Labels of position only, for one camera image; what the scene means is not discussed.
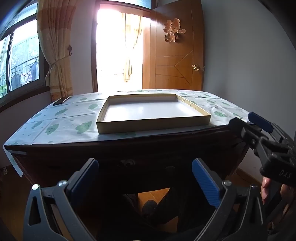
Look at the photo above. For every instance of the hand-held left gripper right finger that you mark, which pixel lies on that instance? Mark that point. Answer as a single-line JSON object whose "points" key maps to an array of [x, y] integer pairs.
{"points": [[205, 183]]}

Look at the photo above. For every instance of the dark wooden table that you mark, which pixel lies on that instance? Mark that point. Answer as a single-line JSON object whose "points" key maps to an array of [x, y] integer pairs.
{"points": [[138, 144]]}

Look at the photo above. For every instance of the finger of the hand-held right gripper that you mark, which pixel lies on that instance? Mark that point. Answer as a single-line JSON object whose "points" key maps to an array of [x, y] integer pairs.
{"points": [[242, 132], [260, 120]]}

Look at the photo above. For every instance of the dark wooden door frame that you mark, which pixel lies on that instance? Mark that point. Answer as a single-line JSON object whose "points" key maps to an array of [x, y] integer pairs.
{"points": [[94, 58]]}

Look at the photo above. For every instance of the wooden door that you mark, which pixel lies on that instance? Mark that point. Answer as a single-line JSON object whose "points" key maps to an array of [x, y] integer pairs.
{"points": [[171, 64]]}

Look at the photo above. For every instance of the green cloud print tablecloth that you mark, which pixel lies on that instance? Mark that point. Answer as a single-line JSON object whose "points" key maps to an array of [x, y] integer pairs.
{"points": [[57, 120]]}

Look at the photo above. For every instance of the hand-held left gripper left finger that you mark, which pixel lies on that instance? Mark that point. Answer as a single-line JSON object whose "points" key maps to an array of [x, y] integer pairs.
{"points": [[85, 177]]}

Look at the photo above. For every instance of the paper door decoration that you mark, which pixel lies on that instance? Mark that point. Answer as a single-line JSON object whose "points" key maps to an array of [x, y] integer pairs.
{"points": [[173, 30]]}

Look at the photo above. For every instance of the window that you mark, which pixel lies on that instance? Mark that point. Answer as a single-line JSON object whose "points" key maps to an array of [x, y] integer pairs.
{"points": [[23, 46]]}

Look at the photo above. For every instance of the curtain wall hook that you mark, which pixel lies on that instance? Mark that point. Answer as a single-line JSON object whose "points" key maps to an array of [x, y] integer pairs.
{"points": [[69, 49]]}

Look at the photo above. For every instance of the tied yellow curtain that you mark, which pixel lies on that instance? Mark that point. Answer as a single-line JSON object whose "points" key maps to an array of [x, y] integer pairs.
{"points": [[55, 46]]}

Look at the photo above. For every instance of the shallow cardboard box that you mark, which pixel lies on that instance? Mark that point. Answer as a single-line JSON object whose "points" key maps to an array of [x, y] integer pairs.
{"points": [[150, 111]]}

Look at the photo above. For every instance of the black smartphone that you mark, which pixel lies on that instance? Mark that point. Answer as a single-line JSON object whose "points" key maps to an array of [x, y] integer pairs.
{"points": [[61, 101]]}

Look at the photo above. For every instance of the person's right hand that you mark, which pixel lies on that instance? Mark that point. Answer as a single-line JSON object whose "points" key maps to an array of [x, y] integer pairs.
{"points": [[265, 187]]}

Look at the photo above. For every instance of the yellow doorway curtain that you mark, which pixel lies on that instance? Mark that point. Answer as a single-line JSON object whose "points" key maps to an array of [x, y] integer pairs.
{"points": [[130, 58]]}

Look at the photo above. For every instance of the brass door knob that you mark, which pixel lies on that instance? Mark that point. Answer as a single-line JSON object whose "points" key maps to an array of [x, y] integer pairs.
{"points": [[195, 67]]}

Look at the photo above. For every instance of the hanging laundry outside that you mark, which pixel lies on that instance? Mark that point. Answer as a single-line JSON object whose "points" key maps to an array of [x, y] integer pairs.
{"points": [[25, 74]]}

